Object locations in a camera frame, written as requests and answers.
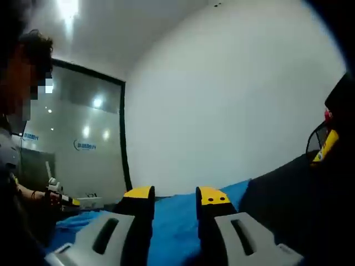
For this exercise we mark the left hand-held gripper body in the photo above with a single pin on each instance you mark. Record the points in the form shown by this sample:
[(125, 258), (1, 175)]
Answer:
[(55, 187)]

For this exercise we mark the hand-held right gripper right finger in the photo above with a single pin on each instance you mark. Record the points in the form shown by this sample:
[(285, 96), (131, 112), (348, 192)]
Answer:
[(230, 235)]

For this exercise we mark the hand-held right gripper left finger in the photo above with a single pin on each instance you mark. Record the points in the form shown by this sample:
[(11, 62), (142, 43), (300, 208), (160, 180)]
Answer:
[(124, 235)]

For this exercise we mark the blue cloth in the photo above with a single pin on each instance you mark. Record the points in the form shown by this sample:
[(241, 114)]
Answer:
[(172, 221)]

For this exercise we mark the person's left hand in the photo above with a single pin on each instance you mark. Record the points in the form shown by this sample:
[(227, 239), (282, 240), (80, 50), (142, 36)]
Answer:
[(52, 200)]

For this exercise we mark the white background desk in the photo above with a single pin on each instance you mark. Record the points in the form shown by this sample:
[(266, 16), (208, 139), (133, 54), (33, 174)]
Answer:
[(90, 200)]

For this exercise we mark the black wristband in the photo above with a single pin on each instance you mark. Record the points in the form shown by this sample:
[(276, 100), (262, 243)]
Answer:
[(34, 194)]

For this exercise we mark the grey chest-worn device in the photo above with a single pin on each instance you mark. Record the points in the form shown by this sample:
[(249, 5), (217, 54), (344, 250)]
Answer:
[(10, 153)]

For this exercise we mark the black and yellow device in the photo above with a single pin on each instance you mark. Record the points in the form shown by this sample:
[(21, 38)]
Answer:
[(314, 141)]

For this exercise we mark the yellow packet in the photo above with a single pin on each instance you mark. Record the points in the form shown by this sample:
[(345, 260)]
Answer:
[(327, 149)]

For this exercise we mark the person's head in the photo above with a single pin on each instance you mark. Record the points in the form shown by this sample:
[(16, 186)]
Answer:
[(38, 44)]

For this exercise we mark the small red object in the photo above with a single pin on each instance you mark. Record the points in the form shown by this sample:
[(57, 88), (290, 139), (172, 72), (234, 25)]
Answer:
[(328, 115)]

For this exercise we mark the glass partition with black frame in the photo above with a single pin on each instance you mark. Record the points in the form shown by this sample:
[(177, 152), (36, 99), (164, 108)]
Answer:
[(83, 124)]

